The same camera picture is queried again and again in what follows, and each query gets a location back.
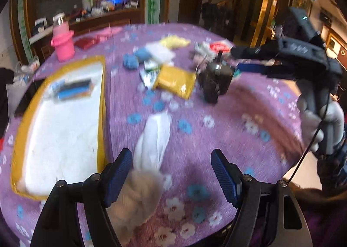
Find purple floral blanket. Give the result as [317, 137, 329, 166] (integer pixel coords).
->
[0, 22, 307, 247]

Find beige plush cloth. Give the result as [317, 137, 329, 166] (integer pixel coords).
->
[108, 170, 172, 246]

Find white tray with yellow rim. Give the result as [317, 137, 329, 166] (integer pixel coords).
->
[11, 56, 107, 200]

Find pink bottle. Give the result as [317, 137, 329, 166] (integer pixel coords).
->
[51, 15, 75, 61]

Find blue and black sponge packet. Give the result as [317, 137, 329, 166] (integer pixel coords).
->
[50, 79, 94, 101]

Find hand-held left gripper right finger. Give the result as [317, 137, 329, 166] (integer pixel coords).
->
[211, 149, 313, 247]

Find wooden counter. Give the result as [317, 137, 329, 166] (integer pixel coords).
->
[30, 8, 147, 55]

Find red and white packet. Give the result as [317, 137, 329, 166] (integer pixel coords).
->
[209, 41, 234, 53]

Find white and green packet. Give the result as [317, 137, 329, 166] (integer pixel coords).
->
[139, 61, 163, 89]

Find yellow packet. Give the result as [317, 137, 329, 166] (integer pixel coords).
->
[156, 66, 196, 99]

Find brown fuzzy cloth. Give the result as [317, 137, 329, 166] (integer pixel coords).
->
[282, 178, 347, 215]

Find person's right hand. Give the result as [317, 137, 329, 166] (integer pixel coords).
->
[296, 94, 345, 153]

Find white sponge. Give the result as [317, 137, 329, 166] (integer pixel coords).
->
[145, 42, 174, 63]

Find pink fuzzy cloth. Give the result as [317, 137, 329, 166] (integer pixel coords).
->
[190, 53, 206, 67]

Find black cable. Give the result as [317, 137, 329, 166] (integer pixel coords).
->
[286, 92, 332, 184]

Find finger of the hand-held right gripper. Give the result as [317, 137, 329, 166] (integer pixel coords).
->
[236, 62, 296, 80]
[230, 41, 282, 60]

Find white towel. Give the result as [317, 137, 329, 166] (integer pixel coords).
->
[135, 110, 172, 174]

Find yellow cloth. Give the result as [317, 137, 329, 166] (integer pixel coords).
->
[160, 36, 191, 48]

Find white plastic bag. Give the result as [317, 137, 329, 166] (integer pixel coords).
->
[6, 61, 37, 96]

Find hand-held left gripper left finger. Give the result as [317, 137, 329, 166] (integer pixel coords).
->
[31, 148, 133, 247]

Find black electric motor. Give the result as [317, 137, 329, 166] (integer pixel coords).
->
[197, 52, 236, 104]

